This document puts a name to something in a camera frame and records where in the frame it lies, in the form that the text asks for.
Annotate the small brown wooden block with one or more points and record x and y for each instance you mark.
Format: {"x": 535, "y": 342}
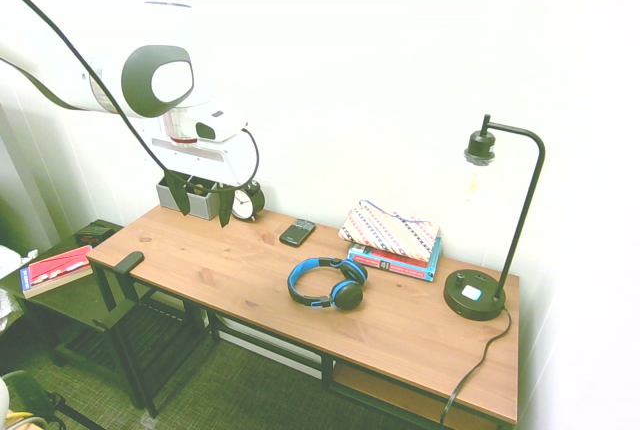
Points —
{"x": 199, "y": 186}

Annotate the black twin-bell alarm clock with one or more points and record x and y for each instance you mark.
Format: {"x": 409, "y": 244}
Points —
{"x": 245, "y": 202}

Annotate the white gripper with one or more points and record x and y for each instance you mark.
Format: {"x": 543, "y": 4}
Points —
{"x": 220, "y": 160}

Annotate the black mobile phone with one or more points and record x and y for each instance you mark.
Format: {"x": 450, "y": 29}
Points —
{"x": 296, "y": 233}

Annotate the wooden desk with black frame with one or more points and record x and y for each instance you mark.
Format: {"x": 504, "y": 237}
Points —
{"x": 250, "y": 270}

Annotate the black desk lamp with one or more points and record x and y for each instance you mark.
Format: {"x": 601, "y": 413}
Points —
{"x": 472, "y": 297}

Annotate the white plastic wrap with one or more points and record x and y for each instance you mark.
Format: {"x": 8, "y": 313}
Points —
{"x": 12, "y": 260}

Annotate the black clamp headphone hook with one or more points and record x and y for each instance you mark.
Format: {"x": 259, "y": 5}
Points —
{"x": 130, "y": 260}

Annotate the blue and black headphones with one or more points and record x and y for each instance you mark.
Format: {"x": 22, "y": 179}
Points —
{"x": 347, "y": 295}

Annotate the blue cover book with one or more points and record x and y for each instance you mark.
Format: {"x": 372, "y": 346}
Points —
{"x": 432, "y": 265}

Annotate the small dark box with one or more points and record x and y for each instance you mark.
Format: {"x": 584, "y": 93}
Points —
{"x": 92, "y": 235}

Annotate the red and white book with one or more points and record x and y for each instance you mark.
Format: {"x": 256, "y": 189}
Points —
{"x": 55, "y": 267}

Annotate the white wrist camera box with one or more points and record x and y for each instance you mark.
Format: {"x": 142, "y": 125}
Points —
{"x": 220, "y": 122}

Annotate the grey fabric desk organizer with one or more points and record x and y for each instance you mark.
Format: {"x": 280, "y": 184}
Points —
{"x": 200, "y": 205}

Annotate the black slatted side table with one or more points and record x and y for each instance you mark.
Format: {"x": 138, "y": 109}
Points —
{"x": 75, "y": 300}

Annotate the red cover book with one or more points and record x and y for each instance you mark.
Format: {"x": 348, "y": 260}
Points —
{"x": 400, "y": 257}

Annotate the striped fabric pouch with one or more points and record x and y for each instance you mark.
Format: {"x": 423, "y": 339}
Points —
{"x": 390, "y": 232}

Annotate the black tripod stand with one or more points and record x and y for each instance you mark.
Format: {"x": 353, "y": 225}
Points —
{"x": 35, "y": 397}

